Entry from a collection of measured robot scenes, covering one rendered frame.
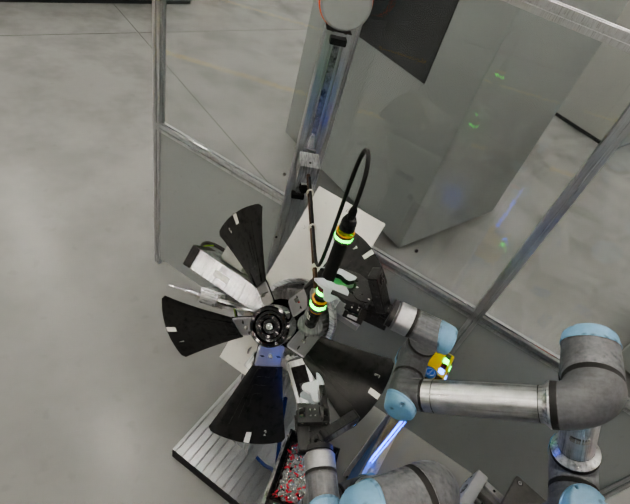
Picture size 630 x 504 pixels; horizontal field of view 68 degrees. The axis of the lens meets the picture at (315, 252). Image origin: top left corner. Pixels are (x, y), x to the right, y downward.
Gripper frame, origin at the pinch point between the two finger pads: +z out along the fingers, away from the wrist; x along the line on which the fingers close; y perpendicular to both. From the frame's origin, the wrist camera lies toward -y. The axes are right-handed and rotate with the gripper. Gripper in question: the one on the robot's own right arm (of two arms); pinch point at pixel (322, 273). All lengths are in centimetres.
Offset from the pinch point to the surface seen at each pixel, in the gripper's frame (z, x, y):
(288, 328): 3.1, -2.8, 22.5
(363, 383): -21.9, -4.5, 27.5
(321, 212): 12.2, 41.7, 16.4
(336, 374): -14.2, -5.6, 27.9
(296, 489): -18, -25, 62
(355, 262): -5.8, 16.8, 7.5
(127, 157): 190, 169, 150
